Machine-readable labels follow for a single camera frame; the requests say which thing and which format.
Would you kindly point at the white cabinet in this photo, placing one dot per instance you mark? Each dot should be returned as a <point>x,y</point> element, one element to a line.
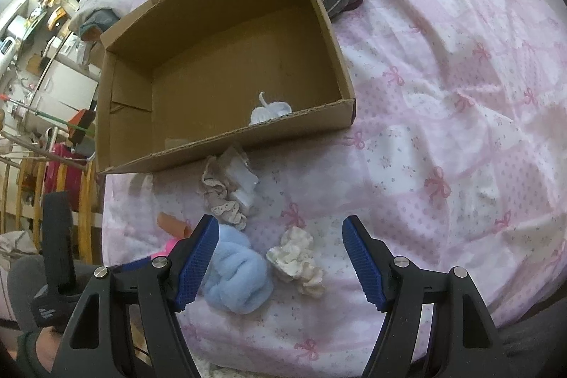
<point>62,90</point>

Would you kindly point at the red cloth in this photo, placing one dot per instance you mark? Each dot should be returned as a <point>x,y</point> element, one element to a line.
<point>60,170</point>

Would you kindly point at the orange soft item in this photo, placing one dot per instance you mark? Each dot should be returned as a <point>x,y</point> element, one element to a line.
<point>172,224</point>

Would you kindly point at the brown cardboard box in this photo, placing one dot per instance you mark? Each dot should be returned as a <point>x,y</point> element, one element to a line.
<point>212,63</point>

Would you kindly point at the person's left forearm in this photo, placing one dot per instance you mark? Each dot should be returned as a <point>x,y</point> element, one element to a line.
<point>26,294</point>

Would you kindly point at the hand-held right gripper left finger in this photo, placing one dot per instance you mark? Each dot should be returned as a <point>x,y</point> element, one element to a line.
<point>195,265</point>

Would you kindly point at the pink bow-printed blanket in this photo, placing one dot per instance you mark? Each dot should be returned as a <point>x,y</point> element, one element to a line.
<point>443,116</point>

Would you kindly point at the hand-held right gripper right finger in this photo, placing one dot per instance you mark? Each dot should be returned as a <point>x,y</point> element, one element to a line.
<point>364,265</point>

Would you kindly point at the green pole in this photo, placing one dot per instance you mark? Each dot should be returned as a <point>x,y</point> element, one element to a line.
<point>57,120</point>

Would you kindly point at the pink soft item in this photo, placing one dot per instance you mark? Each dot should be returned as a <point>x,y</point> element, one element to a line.
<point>163,248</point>

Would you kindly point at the cream ruffled sock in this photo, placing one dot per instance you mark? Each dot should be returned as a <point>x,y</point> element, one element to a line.
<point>294,260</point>

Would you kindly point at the white soft sock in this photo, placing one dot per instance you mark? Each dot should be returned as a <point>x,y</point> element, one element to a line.
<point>269,110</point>

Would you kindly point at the light blue fluffy sock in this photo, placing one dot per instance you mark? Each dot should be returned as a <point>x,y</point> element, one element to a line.
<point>237,267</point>

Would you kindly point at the beige lace-trimmed sock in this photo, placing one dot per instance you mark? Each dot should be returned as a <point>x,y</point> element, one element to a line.
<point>223,187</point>

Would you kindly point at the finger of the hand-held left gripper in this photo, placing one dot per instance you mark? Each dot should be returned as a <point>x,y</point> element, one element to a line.
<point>132,264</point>

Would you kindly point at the teal cloth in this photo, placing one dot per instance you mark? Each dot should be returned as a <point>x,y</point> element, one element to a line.
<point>98,23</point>

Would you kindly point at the wooden rack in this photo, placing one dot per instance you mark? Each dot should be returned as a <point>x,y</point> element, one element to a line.
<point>26,183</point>

